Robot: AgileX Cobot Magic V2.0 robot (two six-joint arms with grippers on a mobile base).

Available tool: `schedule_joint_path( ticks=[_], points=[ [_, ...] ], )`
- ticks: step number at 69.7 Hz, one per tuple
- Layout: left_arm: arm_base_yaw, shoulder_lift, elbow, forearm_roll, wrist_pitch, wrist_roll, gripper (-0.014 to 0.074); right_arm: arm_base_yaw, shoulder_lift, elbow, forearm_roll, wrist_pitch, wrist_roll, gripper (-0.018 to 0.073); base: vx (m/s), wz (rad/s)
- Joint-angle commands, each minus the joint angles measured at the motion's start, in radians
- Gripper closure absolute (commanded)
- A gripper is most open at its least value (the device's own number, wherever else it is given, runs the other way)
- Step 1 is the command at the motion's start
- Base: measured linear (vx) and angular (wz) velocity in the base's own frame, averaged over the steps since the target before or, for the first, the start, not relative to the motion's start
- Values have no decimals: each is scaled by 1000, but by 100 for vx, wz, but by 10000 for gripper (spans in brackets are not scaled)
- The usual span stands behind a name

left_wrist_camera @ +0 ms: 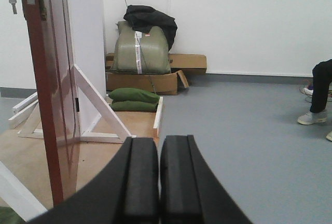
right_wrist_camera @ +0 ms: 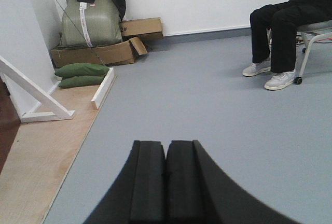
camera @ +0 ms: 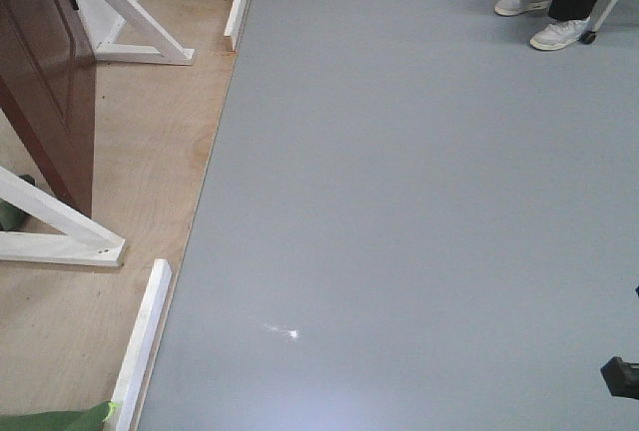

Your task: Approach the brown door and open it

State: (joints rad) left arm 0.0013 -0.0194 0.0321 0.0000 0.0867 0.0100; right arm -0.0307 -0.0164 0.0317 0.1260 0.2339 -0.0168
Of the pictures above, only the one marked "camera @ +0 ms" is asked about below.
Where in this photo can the white far support brace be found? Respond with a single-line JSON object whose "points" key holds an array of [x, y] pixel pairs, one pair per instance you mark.
{"points": [[142, 39]]}

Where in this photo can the black robot part right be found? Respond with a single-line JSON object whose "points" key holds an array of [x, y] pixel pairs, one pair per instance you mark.
{"points": [[621, 378]]}

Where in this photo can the white sneaker near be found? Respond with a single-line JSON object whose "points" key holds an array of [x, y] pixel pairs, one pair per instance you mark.
{"points": [[559, 35]]}

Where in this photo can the white far edge batten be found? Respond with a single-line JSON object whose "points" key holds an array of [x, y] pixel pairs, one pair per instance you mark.
{"points": [[235, 23]]}

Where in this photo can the white support brace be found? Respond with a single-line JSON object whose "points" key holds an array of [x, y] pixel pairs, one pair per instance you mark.
{"points": [[76, 240], [142, 39]]}

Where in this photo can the near green sandbag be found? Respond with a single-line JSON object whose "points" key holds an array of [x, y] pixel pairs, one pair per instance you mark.
{"points": [[82, 420]]}

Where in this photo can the white near support brace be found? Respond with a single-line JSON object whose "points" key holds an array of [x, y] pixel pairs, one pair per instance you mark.
{"points": [[76, 240]]}

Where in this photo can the white sneaker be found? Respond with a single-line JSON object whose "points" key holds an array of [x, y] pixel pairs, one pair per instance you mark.
{"points": [[510, 8], [559, 35]]}

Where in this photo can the white edge batten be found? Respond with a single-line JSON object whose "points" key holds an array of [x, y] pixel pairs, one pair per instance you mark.
{"points": [[130, 379], [235, 23]]}

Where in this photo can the green sandbag behind door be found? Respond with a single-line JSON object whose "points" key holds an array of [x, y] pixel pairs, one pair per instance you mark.
{"points": [[11, 217]]}

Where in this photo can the white near edge batten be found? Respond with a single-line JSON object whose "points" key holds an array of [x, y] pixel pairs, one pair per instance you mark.
{"points": [[130, 379]]}

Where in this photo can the white sneaker far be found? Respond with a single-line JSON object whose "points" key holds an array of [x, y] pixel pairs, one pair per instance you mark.
{"points": [[510, 8]]}

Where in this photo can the brown wooden door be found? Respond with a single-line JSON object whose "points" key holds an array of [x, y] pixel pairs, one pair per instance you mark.
{"points": [[48, 87]]}

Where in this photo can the plywood base platform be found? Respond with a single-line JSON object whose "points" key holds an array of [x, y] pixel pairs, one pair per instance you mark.
{"points": [[65, 328]]}

